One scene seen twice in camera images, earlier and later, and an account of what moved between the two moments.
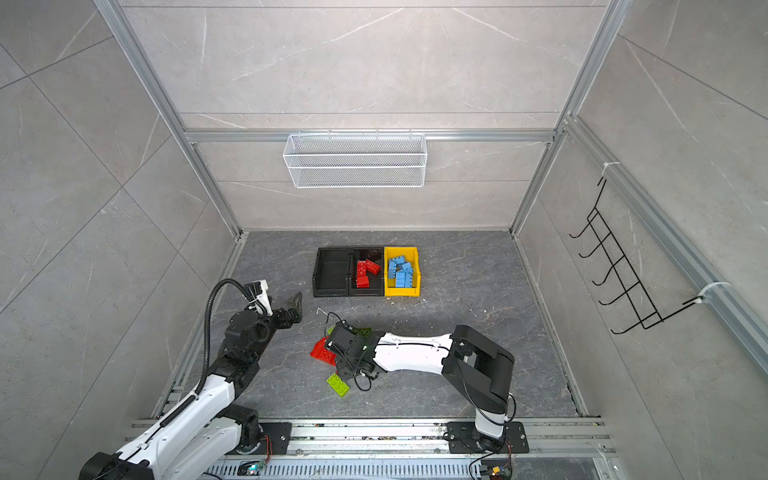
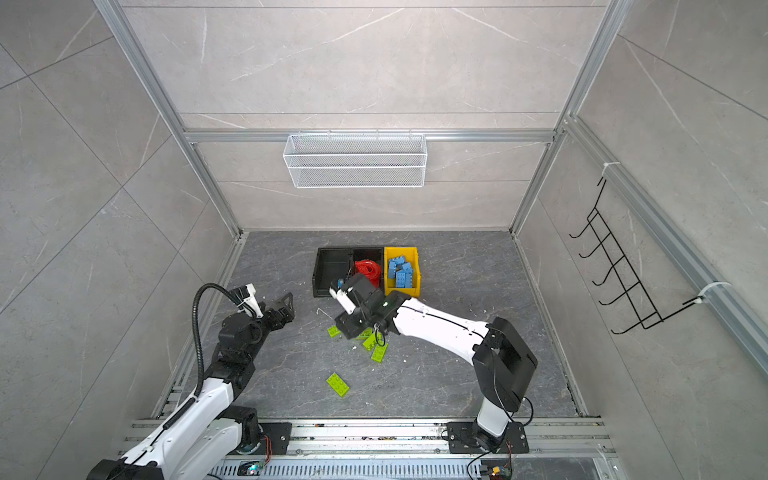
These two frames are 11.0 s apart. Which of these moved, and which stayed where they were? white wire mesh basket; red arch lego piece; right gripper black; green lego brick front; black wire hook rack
Moved: right gripper black; red arch lego piece
Stayed: white wire mesh basket; green lego brick front; black wire hook rack
